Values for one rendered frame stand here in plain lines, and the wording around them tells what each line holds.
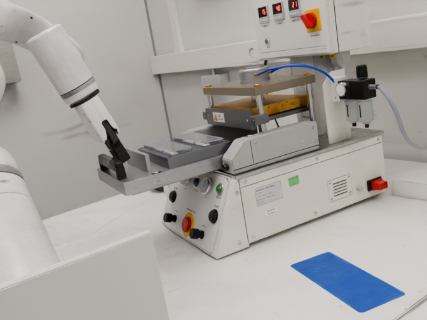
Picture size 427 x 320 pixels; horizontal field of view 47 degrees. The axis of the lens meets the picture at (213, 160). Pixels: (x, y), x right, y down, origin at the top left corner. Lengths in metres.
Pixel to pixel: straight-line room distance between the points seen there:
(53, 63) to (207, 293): 0.57
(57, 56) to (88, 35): 1.62
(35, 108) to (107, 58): 0.47
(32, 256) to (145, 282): 0.14
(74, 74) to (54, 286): 0.62
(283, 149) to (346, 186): 0.23
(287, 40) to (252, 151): 0.39
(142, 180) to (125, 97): 1.71
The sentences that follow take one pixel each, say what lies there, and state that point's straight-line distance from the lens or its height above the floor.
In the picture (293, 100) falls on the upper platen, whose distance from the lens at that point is 1.25.
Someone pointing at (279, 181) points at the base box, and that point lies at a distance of 1.17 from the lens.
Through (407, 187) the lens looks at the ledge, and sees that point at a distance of 1.38.
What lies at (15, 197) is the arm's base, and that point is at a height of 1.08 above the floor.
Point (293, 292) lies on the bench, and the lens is 0.97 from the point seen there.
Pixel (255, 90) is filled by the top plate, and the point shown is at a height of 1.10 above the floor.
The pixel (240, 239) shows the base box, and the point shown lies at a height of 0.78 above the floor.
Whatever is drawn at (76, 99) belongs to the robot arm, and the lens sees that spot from 1.09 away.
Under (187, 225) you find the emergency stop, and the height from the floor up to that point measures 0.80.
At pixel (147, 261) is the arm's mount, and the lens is 0.58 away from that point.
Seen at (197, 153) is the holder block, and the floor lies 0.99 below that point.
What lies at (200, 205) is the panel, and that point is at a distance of 1.22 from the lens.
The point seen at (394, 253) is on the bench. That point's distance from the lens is 1.09.
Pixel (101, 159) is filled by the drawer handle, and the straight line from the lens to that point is 1.19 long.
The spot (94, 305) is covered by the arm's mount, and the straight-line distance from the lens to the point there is 0.57.
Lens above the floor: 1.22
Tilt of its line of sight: 13 degrees down
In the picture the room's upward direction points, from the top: 10 degrees counter-clockwise
